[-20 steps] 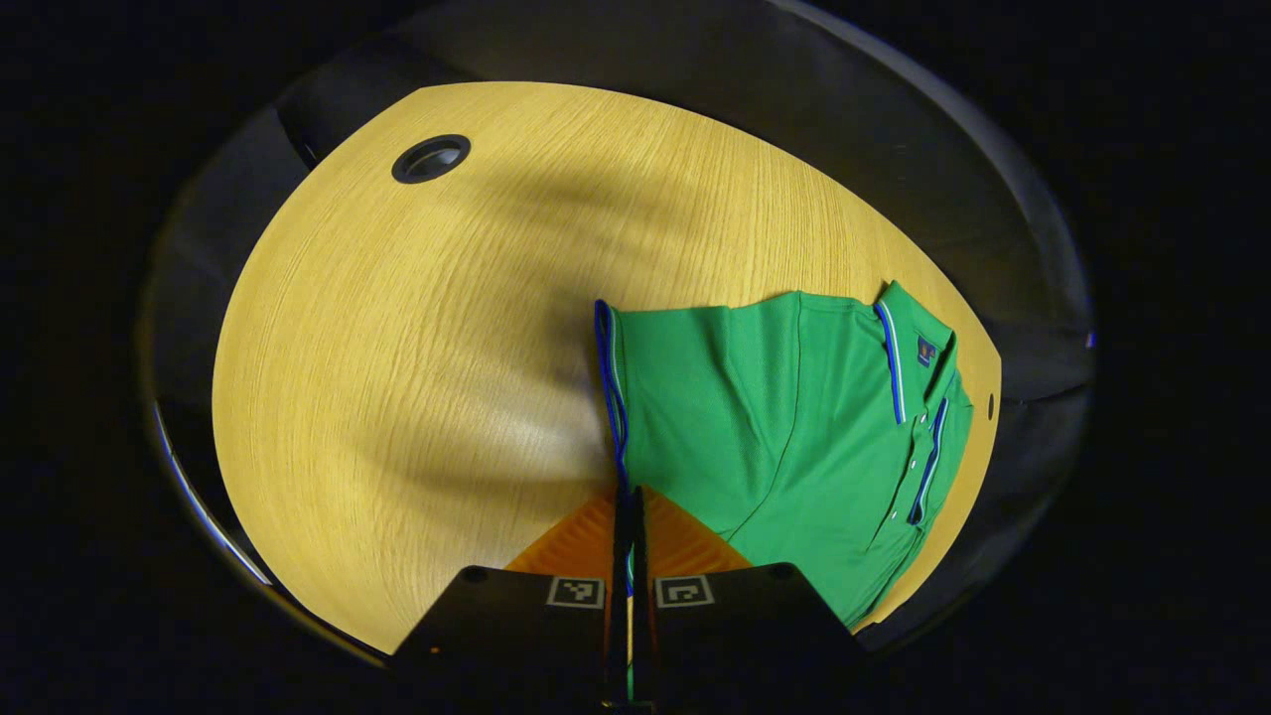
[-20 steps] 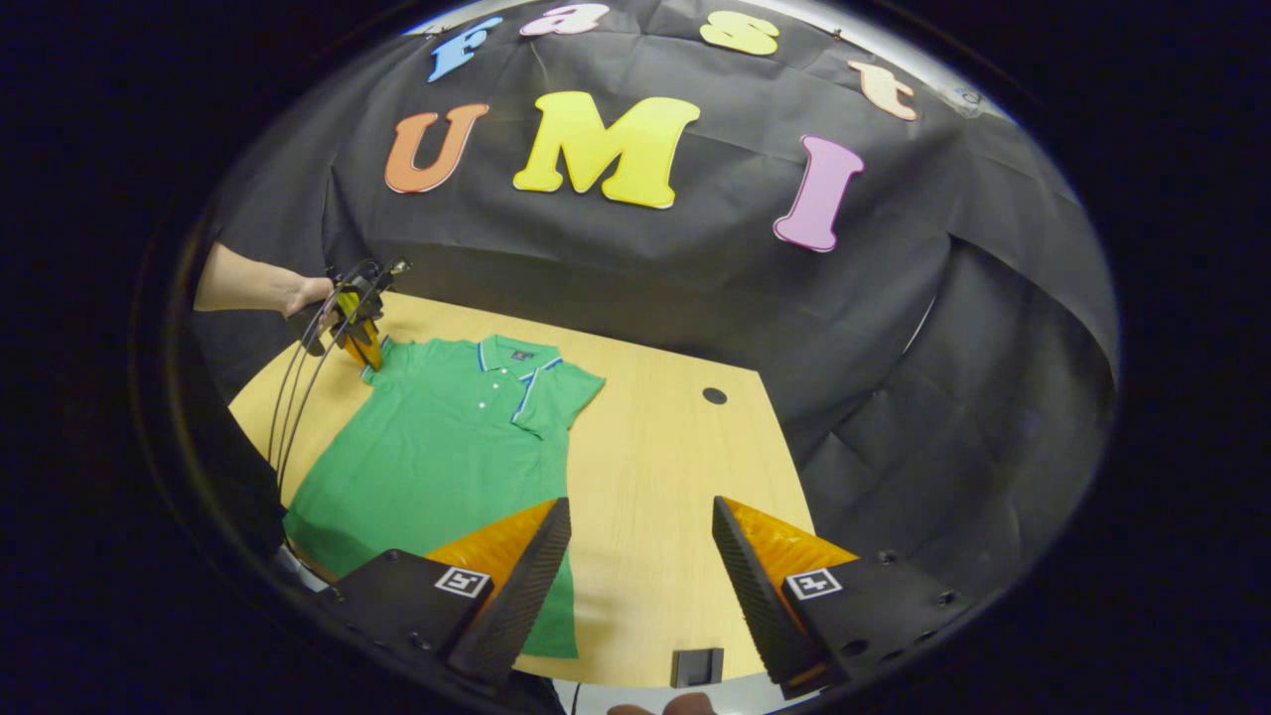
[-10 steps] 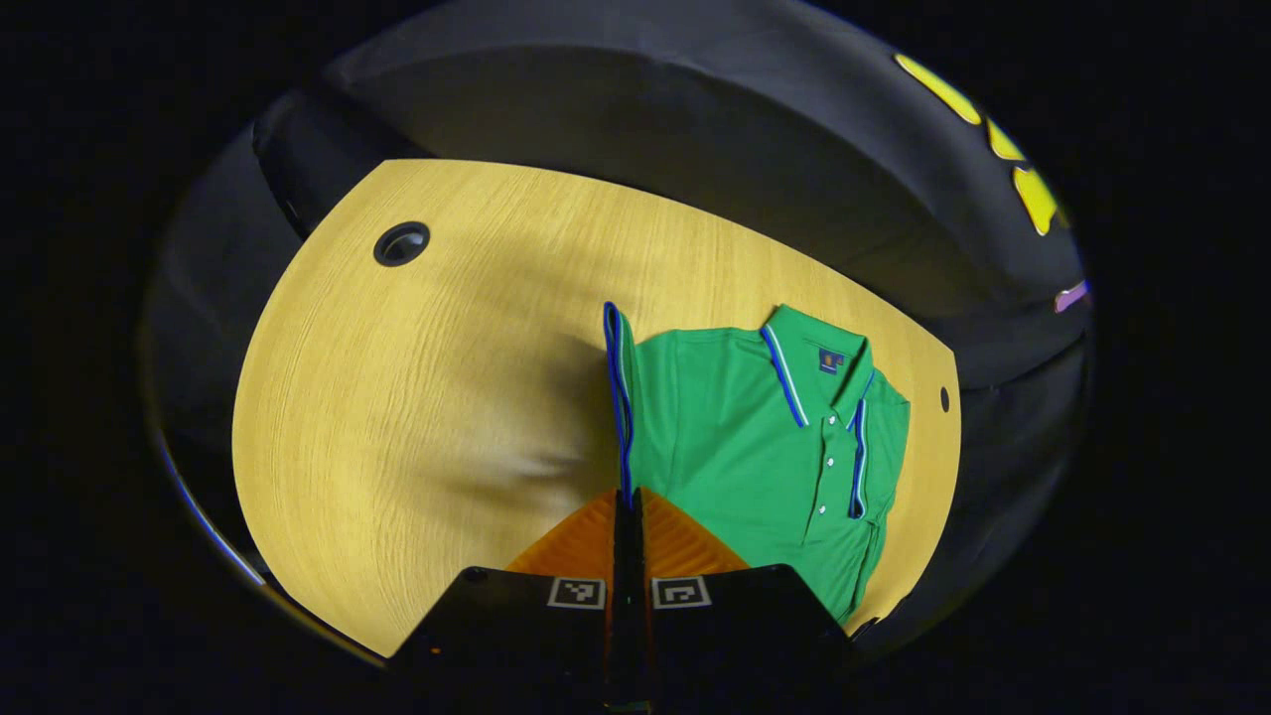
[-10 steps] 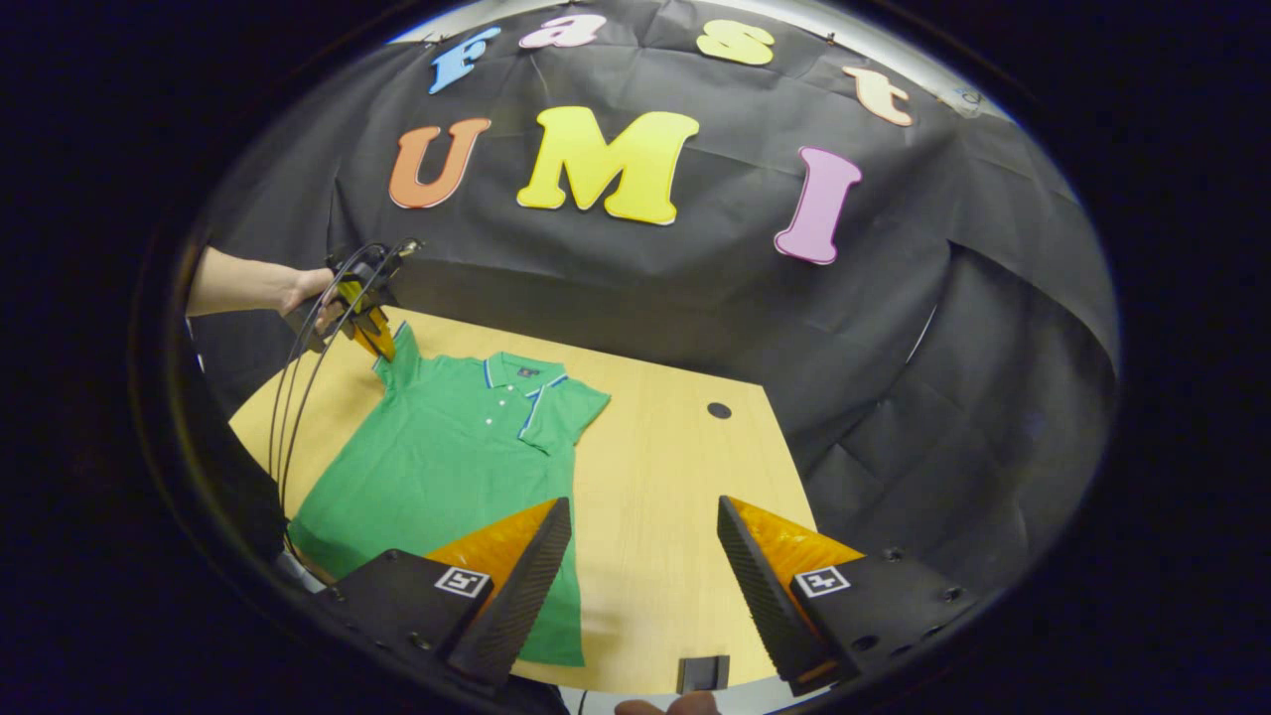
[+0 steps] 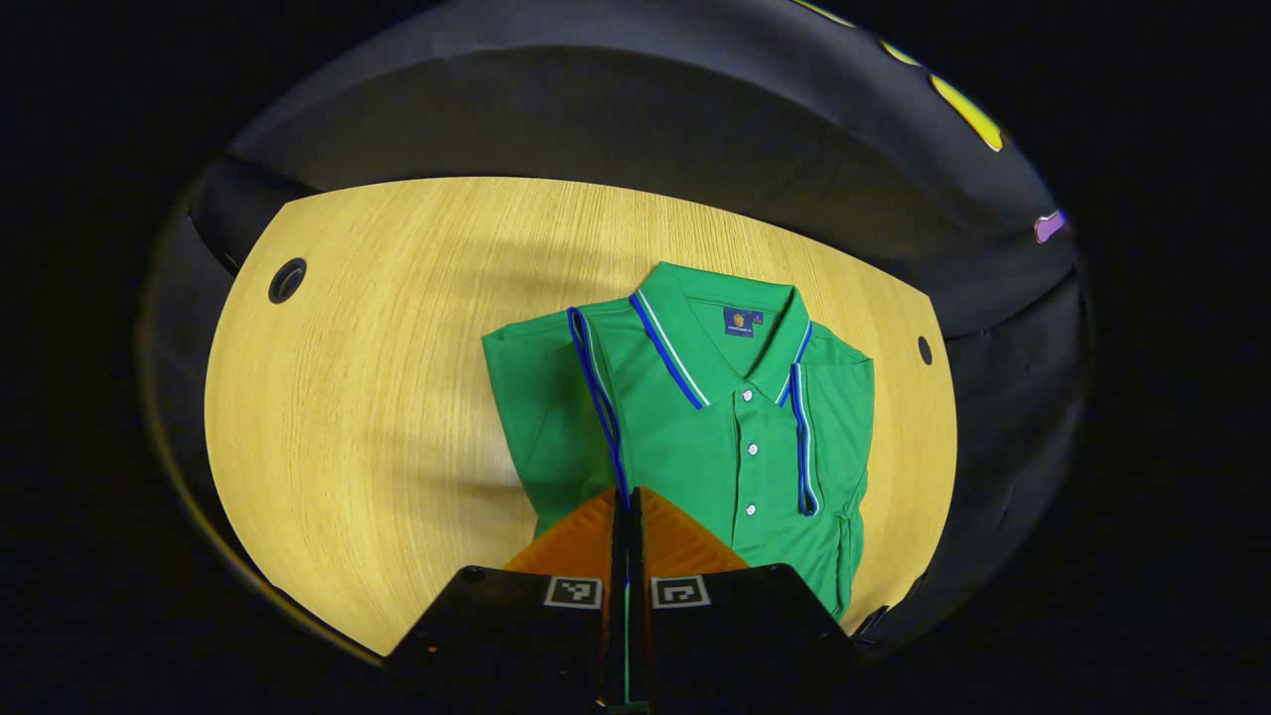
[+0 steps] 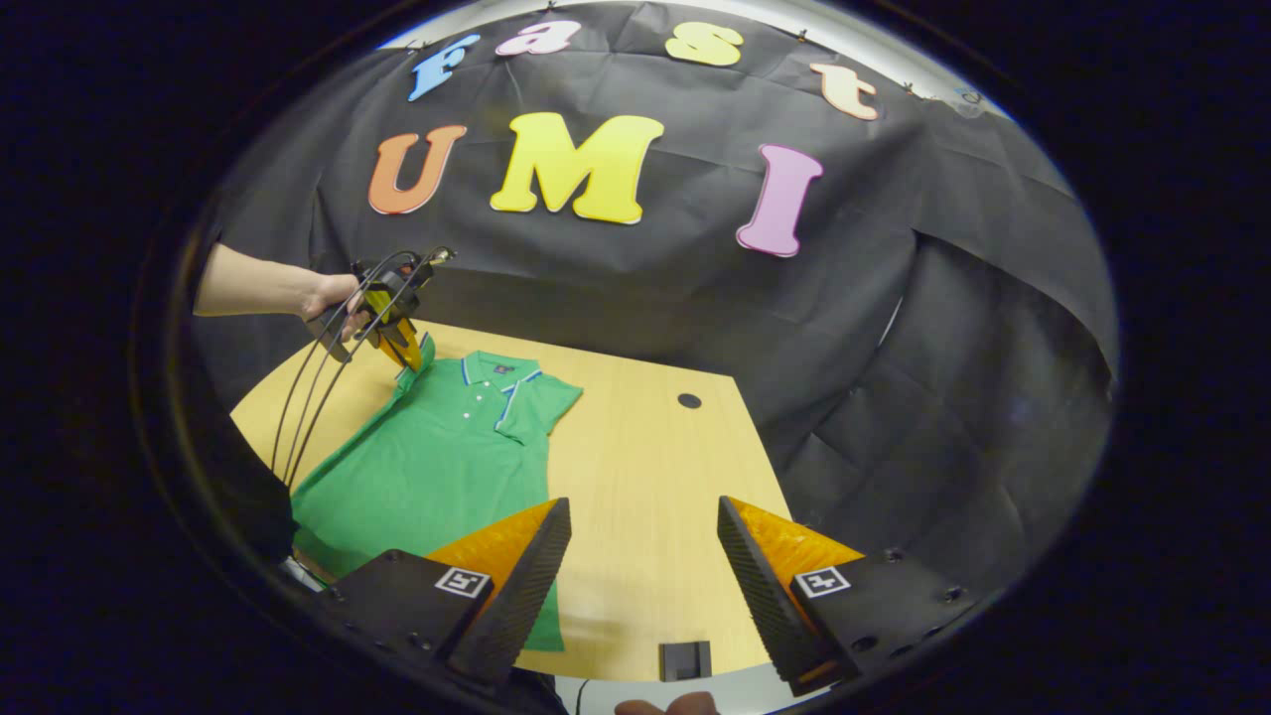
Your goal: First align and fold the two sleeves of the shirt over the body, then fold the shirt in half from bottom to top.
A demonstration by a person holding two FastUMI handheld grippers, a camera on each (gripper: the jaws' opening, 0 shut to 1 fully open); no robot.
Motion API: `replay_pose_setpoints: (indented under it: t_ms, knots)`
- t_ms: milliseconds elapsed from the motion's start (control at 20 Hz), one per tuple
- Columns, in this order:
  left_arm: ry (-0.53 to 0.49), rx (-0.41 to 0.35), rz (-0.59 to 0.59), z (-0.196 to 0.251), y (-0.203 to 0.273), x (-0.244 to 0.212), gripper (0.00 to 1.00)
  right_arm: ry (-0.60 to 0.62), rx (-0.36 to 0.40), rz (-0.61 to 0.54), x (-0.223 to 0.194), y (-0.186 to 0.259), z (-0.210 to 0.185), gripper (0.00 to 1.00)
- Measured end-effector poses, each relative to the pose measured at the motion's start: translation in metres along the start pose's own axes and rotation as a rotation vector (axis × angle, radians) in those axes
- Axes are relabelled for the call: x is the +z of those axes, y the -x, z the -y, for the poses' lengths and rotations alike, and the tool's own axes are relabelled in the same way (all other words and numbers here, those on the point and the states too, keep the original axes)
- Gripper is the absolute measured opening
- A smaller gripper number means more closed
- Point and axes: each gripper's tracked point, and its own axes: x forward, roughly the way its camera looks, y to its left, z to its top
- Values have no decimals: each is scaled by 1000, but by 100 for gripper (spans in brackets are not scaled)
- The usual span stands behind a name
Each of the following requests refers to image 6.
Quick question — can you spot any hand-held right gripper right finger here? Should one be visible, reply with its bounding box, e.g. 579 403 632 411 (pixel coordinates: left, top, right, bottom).
716 494 982 698

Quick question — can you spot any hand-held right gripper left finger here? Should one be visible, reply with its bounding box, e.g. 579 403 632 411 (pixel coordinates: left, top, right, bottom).
321 497 575 689

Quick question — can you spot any green T-shirt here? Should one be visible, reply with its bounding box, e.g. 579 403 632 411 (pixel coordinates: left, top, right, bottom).
289 332 586 654

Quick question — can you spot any small black box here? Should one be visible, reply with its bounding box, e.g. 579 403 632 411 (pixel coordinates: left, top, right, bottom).
659 641 714 683

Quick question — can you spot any person's dark clothing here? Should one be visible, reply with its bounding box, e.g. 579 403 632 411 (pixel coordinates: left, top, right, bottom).
192 328 300 569

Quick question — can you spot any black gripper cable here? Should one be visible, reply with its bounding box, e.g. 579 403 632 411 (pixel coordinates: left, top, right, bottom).
269 249 420 475
285 254 440 490

